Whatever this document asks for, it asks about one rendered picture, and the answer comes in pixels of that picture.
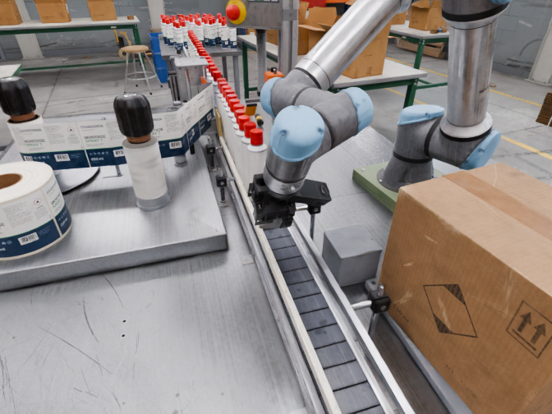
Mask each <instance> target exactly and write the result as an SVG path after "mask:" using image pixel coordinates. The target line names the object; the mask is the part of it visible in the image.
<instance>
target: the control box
mask: <svg viewBox="0 0 552 414"><path fill-rule="evenodd" d="M231 4H235V5H237V6H238V7H239V9H240V17H239V18H238V19H237V20H236V21H231V20H229V19H228V17H227V15H226V17H227V27H230V28H247V29H264V30H281V29H282V27H283V0H279V3H274V2H247V0H225V6H226V9H227V7H228V6H229V5H231Z"/></svg>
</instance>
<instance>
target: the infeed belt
mask: <svg viewBox="0 0 552 414"><path fill-rule="evenodd" d="M234 182H235V185H236V187H237V190H238V193H239V196H240V197H241V201H242V203H243V205H244V208H245V210H246V213H247V216H248V219H249V220H250V223H251V226H252V228H253V231H254V233H255V236H256V239H257V241H258V243H259V246H260V249H261V251H262V254H263V256H264V259H265V262H266V264H267V266H268V269H269V272H270V274H271V277H272V279H273V281H274V285H275V287H276V289H277V291H278V295H279V297H280V300H281V302H282V304H283V308H284V310H285V312H286V314H287V318H288V320H289V323H290V325H291V327H292V331H293V333H294V335H295V337H296V340H297V343H298V346H299V348H300V350H301V354H302V355H303V358H304V360H305V363H306V366H307V369H308V371H309V373H310V377H311V378H312V381H313V383H314V386H315V389H316V391H317V393H318V396H319V398H320V401H321V404H322V406H323V409H324V412H325V414H329V412H328V409H327V407H326V405H325V403H324V399H323V397H322V395H321V392H320V389H319V387H318V384H317V383H316V380H315V377H314V375H313V372H312V370H311V367H310V364H309V362H308V360H307V358H306V354H305V352H304V350H303V347H302V345H301V342H300V339H299V337H298V335H297V331H296V330H295V327H294V325H293V323H292V320H291V317H290V315H289V313H288V309H287V307H286V305H285V303H284V300H283V297H282V295H281V292H280V291H279V288H278V284H277V283H276V280H275V278H274V275H273V272H272V270H271V268H270V266H269V262H268V260H267V258H266V255H265V252H264V250H263V247H262V245H261V243H260V239H259V238H258V236H257V233H256V231H255V228H254V225H253V223H252V221H251V217H250V215H249V213H248V211H247V208H246V205H245V203H244V200H243V199H242V195H241V192H240V191H239V188H238V186H237V183H236V181H234ZM262 229H263V231H264V234H265V236H266V239H267V241H268V243H269V246H270V248H271V251H272V252H273V254H274V258H275V259H276V262H277V264H278V267H279V269H280V271H281V274H282V276H283V278H284V281H285V283H286V284H287V288H288V290H289V292H290V294H291V296H292V299H293V301H294V304H295V306H296V308H297V311H298V313H299V316H300V317H301V321H302V323H303V324H304V327H305V329H306V332H307V334H308V336H309V339H310V341H311V344H312V346H313V348H314V350H315V353H316V355H317V357H318V359H319V361H320V364H321V366H322V369H323V371H324V374H325V376H326V378H327V380H328V382H329V386H330V388H331V389H332V392H333V395H334V397H335V399H336V401H337V404H338V406H339V409H340V411H341V413H342V414H385V412H384V409H383V408H382V407H381V406H380V402H379V400H378V398H377V397H376V395H375V393H374V391H373V389H372V388H371V386H370V383H369V382H367V381H368V379H367V378H366V376H365V374H364V372H363V370H362V368H361V366H360V365H359V363H358V361H357V359H356V357H355V355H354V353H353V351H352V349H351V348H350V346H349V344H348V342H347V340H346V338H345V336H344V335H343V332H342V330H341V329H340V327H339V325H338V322H337V320H336V319H335V318H334V315H333V313H332V311H331V310H330V308H329V306H328V304H327V302H326V300H325V299H324V296H323V294H322V293H321V291H320V289H319V287H318V285H317V283H316V281H315V279H314V277H313V276H312V274H311V272H310V270H309V268H308V266H307V264H306V262H305V261H304V259H303V257H302V255H301V252H300V251H299V249H298V247H297V245H296V243H295V242H294V240H293V238H292V235H291V233H290V232H289V231H288V228H279V229H276V228H262ZM377 406H378V407H377Z"/></svg>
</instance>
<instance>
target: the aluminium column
mask: <svg viewBox="0 0 552 414"><path fill-rule="evenodd" d="M286 9H299V0H283V10H286ZM297 46H298V21H283V27H282V29H281V30H278V71H280V72H281V73H282V74H283V77H284V78H285V77H286V76H287V75H288V74H289V73H290V72H291V71H292V69H293V68H294V67H295V66H296V65H297Z"/></svg>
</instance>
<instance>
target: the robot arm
mask: <svg viewBox="0 0 552 414"><path fill-rule="evenodd" d="M418 1H422V0H356V1H355V2H354V3H353V4H352V6H351V7H350V8H349V9H348V10H347V11H346V12H345V13H344V14H343V16H342V17H341V18H340V19H339V20H338V21H337V22H336V23H335V24H334V25H333V26H332V28H331V29H330V30H329V31H328V32H327V33H326V34H325V35H324V36H323V37H322V39H321V40H320V41H319V42H318V43H317V44H316V45H315V46H314V47H313V48H312V50H311V51H310V52H309V53H308V54H307V55H306V56H305V57H304V58H303V59H302V60H301V61H300V62H299V63H298V64H297V65H296V66H295V67H294V68H293V69H292V71H291V72H290V73H289V74H288V75H287V76H286V77H285V78H284V77H274V78H271V79H269V80H268V81H267V82H266V83H265V84H264V86H263V88H262V90H261V92H260V103H261V106H262V108H263V110H265V111H266V112H267V113H268V114H269V115H270V116H272V117H275V121H274V125H273V127H272V129H271V132H270V135H269V148H268V153H267V157H266V160H265V164H264V171H263V173H260V174H254V176H253V182H252V183H249V188H248V194H247V197H250V196H251V198H252V201H253V203H254V211H253V216H254V220H255V226H257V225H259V228H276V229H279V228H290V227H291V226H292V221H293V220H294V218H293V216H295V213H296V204H295V202H296V203H302V204H309V205H322V206H323V205H326V204H327V203H329V202H330V201H331V200H332V199H331V196H330V193H329V188H328V187H327V184H326V182H319V181H315V180H310V179H306V175H307V173H308V172H309V170H310V167H311V165H312V163H313V162H314V161H315V160H317V159H318V158H319V157H321V156H323V155H324V154H326V153H328V152H329V151H330V150H332V149H334V148H335V147H337V146H338V145H341V144H342V143H343V142H344V141H346V140H348V139H350V138H351V137H353V136H356V135H357V134H358V133H359V132H360V131H362V130H363V129H364V128H366V127H368V126H369V125H370V123H371V121H372V119H373V116H374V111H373V110H374V108H373V104H372V102H371V100H370V97H369V96H368V94H367V93H366V92H365V91H364V90H361V89H359V88H357V87H350V88H347V89H345V90H340V91H339V92H338V93H337V94H333V93H330V92H328V91H326V90H327V89H328V88H329V87H330V86H331V85H332V84H333V83H334V82H335V81H336V80H337V79H338V78H339V77H340V76H341V74H342V73H343V72H344V71H345V70H346V69H347V68H348V67H349V65H350V64H351V63H352V62H353V61H354V60H355V59H356V58H357V56H358V55H359V54H360V53H361V52H362V51H363V50H364V49H365V47H366V46H367V45H368V44H369V43H370V42H371V41H372V40H373V38H374V37H375V36H376V35H377V34H378V33H379V32H380V31H381V30H382V29H383V28H384V27H385V26H386V25H387V24H388V23H389V21H390V20H391V19H392V18H393V17H394V16H395V15H396V14H399V13H402V12H404V11H406V10H407V9H408V8H409V7H410V6H411V5H412V4H413V3H414V2H418ZM435 1H441V2H442V13H441V15H442V18H443V19H444V20H445V21H447V22H448V23H449V42H448V95H447V114H445V111H444V108H442V107H440V106H436V105H415V106H410V107H407V108H405V109H403V110H402V111H401V112H400V116H399V119H398V123H397V124H398V127H397V132H396V136H395V141H394V147H393V155H392V157H391V159H390V160H389V163H388V165H387V166H386V167H385V169H384V173H383V179H384V180H385V181H386V182H387V183H388V184H389V185H390V186H393V187H396V188H398V189H399V188H400V187H402V186H408V185H411V184H415V183H418V182H424V181H428V180H431V179H435V175H434V167H433V159H437V160H439V161H441V162H444V163H447V164H450V165H453V166H455V167H457V168H459V169H464V170H471V169H474V168H480V167H483V166H484V165H485V164H486V163H487V162H488V160H489V159H490V157H491V156H492V154H493V153H494V151H495V150H496V148H497V146H498V144H499V141H500V138H501V132H500V131H497V129H492V122H493V120H492V117H491V115H489V114H488V113H487V112H486V110H487V104H488V97H489V90H490V78H491V71H492V64H493V57H494V50H495V38H496V31H497V25H498V18H499V15H500V14H501V13H502V12H504V11H505V10H506V9H507V8H508V5H509V2H511V1H512V0H435ZM444 114H445V115H444ZM250 191H251V193H250ZM258 220H260V221H259V222H257V221H258Z"/></svg>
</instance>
